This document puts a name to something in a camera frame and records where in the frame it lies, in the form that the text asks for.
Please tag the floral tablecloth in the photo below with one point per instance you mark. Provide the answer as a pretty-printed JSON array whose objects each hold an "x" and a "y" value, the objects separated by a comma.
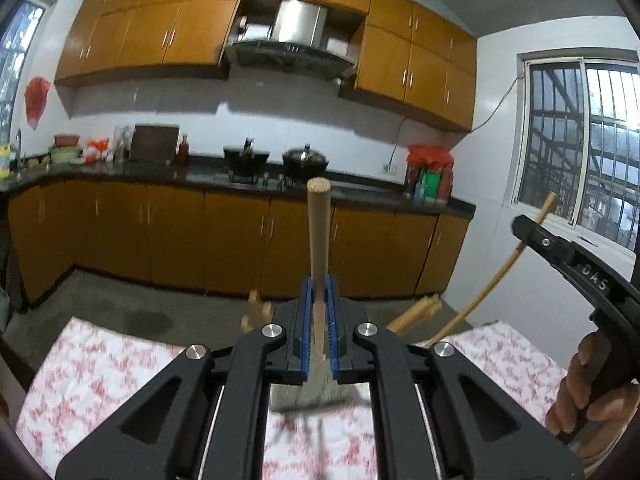
[{"x": 125, "y": 360}]

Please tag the small blue packet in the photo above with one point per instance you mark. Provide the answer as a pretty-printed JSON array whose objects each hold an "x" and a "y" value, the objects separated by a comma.
[{"x": 421, "y": 192}]

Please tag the red paper decoration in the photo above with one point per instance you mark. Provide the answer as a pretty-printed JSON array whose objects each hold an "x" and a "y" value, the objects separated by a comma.
[{"x": 37, "y": 100}]

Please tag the person's right hand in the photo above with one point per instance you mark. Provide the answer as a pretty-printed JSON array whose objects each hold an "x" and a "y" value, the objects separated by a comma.
[{"x": 570, "y": 395}]

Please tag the barred window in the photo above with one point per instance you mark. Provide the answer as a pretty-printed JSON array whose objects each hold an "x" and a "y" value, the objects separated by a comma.
[{"x": 585, "y": 150}]

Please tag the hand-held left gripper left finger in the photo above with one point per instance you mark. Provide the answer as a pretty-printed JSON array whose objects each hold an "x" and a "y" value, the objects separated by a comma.
[{"x": 307, "y": 330}]

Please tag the red packet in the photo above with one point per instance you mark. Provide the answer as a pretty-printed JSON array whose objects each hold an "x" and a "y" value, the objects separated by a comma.
[
  {"x": 446, "y": 185},
  {"x": 411, "y": 180}
]

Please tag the wooden lower kitchen cabinets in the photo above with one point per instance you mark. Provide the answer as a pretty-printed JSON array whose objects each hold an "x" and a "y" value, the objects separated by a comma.
[{"x": 175, "y": 240}]

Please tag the dark cutting board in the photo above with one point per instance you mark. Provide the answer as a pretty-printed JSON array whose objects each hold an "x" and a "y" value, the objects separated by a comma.
[{"x": 154, "y": 142}]

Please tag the black wok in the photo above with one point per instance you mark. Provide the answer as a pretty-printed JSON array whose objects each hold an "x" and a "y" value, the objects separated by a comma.
[{"x": 245, "y": 155}]

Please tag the gas stove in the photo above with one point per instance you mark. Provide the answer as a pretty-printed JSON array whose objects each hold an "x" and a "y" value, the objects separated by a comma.
[{"x": 270, "y": 180}]

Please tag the black kitchen countertop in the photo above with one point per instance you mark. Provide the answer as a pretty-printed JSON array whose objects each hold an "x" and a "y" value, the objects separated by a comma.
[{"x": 150, "y": 177}]

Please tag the green perforated chopstick holder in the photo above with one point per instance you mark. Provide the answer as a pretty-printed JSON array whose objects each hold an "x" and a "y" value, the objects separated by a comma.
[{"x": 300, "y": 397}]

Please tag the green packet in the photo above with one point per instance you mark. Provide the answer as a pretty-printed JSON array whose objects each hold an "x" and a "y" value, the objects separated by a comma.
[{"x": 432, "y": 185}]

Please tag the stacked basins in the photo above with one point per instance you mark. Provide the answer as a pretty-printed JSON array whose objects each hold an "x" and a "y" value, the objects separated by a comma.
[{"x": 66, "y": 150}]

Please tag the red utensil jar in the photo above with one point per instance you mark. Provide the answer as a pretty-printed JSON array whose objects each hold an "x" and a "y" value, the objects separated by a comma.
[{"x": 183, "y": 150}]

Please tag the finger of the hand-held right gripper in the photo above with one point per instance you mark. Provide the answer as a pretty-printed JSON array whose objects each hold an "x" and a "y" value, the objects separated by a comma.
[{"x": 542, "y": 240}]

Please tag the small window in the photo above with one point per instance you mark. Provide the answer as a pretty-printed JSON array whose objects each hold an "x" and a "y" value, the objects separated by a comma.
[{"x": 20, "y": 60}]

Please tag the wooden kitchen cabinets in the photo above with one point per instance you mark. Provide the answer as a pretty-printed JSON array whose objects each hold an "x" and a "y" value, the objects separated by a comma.
[
  {"x": 150, "y": 25},
  {"x": 175, "y": 240}
]

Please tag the metal faucet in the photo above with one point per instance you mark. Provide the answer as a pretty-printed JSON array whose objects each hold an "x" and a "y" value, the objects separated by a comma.
[{"x": 19, "y": 147}]

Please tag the yellow dish soap bottle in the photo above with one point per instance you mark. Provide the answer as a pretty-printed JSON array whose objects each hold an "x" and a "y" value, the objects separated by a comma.
[{"x": 5, "y": 160}]

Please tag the black pot with lid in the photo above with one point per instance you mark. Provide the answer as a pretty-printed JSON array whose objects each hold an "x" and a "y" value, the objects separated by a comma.
[{"x": 305, "y": 160}]

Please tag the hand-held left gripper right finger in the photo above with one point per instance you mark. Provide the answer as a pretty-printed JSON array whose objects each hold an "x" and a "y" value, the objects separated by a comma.
[{"x": 334, "y": 330}]

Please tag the wooden upper kitchen cabinets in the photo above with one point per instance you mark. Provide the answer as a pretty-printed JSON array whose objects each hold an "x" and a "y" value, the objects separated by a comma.
[{"x": 150, "y": 25}]

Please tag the steel range hood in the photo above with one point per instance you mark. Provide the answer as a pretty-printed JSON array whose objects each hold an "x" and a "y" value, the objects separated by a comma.
[{"x": 295, "y": 35}]

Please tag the orange and white plastic bag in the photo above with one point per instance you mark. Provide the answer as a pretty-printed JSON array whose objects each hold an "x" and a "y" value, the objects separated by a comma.
[{"x": 96, "y": 150}]

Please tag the wooden chopstick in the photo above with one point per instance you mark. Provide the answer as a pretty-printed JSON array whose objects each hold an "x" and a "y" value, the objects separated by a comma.
[
  {"x": 318, "y": 240},
  {"x": 245, "y": 324},
  {"x": 425, "y": 307},
  {"x": 410, "y": 319},
  {"x": 254, "y": 305},
  {"x": 547, "y": 205}
]

